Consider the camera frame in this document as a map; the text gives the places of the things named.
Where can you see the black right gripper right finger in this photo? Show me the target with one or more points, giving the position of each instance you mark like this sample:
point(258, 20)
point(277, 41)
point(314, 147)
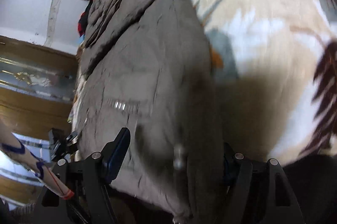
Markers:
point(257, 192)

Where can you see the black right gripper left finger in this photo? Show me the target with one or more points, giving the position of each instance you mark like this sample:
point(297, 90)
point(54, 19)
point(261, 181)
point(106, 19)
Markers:
point(89, 179)

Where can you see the olive green padded jacket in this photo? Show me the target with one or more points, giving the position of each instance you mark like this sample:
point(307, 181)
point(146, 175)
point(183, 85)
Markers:
point(146, 66)

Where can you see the person's tattooed left forearm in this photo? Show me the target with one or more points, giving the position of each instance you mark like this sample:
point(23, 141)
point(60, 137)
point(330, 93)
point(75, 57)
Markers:
point(16, 151)

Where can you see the wooden glass door cabinet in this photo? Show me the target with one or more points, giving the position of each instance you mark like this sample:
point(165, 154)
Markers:
point(37, 90)

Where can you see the red garment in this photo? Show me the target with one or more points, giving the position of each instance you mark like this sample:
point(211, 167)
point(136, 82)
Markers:
point(82, 23)

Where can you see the cream leaf pattern blanket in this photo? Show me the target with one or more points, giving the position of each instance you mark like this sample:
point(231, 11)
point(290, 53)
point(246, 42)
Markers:
point(273, 63)

